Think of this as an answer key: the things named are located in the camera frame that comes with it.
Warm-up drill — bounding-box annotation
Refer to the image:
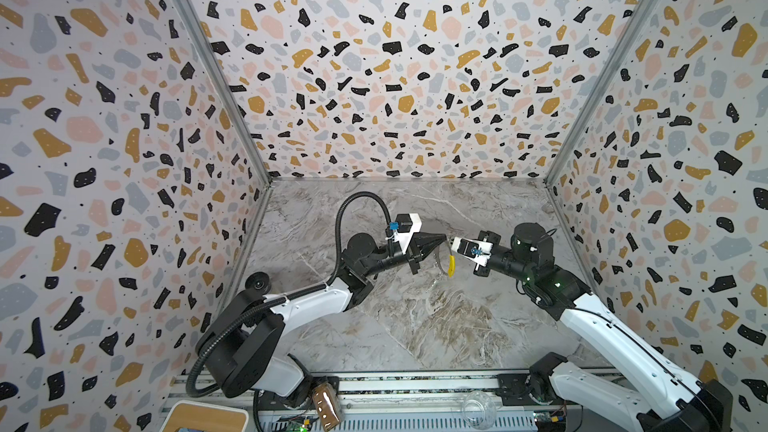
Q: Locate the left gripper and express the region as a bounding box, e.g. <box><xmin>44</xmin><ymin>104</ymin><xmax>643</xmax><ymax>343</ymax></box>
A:
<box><xmin>364</xmin><ymin>233</ymin><xmax>446</xmax><ymax>281</ymax></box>

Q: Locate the brown circuit box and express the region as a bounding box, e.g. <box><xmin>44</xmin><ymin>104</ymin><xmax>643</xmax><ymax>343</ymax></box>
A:
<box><xmin>312</xmin><ymin>382</ymin><xmax>342</xmax><ymax>432</ymax></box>

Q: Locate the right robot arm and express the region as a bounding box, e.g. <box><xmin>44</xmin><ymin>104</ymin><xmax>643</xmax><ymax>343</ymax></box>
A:
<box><xmin>451</xmin><ymin>222</ymin><xmax>733</xmax><ymax>431</ymax></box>

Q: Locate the metal key gauge with yellow handle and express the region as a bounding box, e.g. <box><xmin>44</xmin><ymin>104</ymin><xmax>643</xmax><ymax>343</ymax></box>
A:
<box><xmin>435</xmin><ymin>242</ymin><xmax>456</xmax><ymax>277</ymax></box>

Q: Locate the black round lens cap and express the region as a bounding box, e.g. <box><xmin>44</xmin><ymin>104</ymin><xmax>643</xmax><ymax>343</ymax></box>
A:
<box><xmin>245</xmin><ymin>271</ymin><xmax>271</xmax><ymax>295</ymax></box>

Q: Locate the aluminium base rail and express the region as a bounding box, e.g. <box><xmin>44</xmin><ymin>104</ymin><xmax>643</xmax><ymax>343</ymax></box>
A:
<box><xmin>160</xmin><ymin>368</ymin><xmax>668</xmax><ymax>432</ymax></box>

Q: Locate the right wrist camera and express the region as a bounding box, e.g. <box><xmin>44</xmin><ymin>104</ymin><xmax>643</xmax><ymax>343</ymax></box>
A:
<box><xmin>450</xmin><ymin>237</ymin><xmax>476</xmax><ymax>264</ymax></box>

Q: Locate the clear glass jar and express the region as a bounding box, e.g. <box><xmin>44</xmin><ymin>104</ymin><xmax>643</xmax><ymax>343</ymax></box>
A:
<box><xmin>460</xmin><ymin>391</ymin><xmax>497</xmax><ymax>431</ymax></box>

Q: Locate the black corrugated cable conduit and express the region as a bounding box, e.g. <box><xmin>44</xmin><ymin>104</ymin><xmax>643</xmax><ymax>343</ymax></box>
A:
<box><xmin>184</xmin><ymin>190</ymin><xmax>395</xmax><ymax>400</ymax></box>

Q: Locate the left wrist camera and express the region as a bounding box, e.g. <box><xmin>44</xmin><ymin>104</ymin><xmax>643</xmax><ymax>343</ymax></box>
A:
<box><xmin>386</xmin><ymin>213</ymin><xmax>422</xmax><ymax>255</ymax></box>

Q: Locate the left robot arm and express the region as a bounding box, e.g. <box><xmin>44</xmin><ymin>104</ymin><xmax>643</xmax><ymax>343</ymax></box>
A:
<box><xmin>185</xmin><ymin>232</ymin><xmax>447</xmax><ymax>408</ymax></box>

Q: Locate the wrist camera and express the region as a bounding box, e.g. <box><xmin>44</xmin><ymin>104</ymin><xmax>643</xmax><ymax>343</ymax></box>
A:
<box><xmin>450</xmin><ymin>237</ymin><xmax>476</xmax><ymax>264</ymax></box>
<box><xmin>386</xmin><ymin>213</ymin><xmax>422</xmax><ymax>255</ymax></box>

